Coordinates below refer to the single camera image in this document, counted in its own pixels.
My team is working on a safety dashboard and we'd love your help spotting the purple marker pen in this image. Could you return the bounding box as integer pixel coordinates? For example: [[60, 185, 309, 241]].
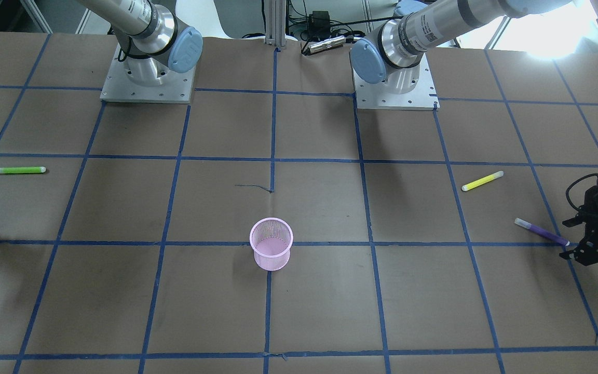
[[514, 218, 571, 246]]

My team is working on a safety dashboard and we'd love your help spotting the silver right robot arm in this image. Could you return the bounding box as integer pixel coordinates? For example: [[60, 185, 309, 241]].
[[81, 1, 203, 103]]

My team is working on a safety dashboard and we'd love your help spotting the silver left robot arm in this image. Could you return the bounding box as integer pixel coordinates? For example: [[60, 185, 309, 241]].
[[350, 1, 598, 266]]

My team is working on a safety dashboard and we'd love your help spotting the pink mesh pen cup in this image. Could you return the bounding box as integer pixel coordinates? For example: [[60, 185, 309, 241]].
[[249, 217, 294, 271]]

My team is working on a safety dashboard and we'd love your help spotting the green highlighter pen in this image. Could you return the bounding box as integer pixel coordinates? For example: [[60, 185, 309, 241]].
[[0, 166, 47, 175]]

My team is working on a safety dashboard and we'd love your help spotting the yellow highlighter pen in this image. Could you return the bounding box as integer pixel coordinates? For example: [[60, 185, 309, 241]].
[[461, 170, 505, 192]]

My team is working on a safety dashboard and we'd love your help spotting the silver metal cylinder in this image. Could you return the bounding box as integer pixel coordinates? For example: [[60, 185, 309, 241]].
[[302, 36, 345, 56]]

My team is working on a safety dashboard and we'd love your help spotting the black power adapter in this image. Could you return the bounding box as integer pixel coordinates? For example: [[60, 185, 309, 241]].
[[307, 10, 331, 35]]

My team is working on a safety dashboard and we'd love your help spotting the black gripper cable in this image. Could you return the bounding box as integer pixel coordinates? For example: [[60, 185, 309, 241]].
[[565, 173, 598, 213]]

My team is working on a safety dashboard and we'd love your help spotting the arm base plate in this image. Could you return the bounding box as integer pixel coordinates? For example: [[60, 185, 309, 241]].
[[100, 45, 196, 104], [352, 55, 440, 111]]

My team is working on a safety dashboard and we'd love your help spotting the aluminium frame post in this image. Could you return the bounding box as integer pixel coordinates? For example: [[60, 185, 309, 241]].
[[262, 0, 287, 51]]

